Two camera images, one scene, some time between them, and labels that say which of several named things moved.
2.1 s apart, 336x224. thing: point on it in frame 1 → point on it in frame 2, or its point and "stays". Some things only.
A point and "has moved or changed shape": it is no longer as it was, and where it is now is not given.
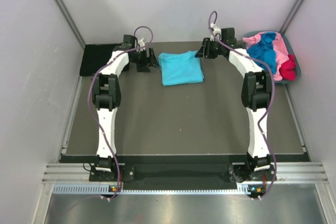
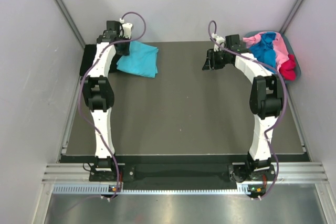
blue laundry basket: (290, 50) stays
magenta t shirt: (287, 69) stays
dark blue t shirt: (264, 50) stays
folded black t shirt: (95, 57) stays
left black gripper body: (140, 59) → (123, 49)
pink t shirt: (280, 48) stays
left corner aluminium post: (62, 6) stays
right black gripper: (204, 52) → (210, 63)
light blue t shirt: (180, 68) has moved or changed shape
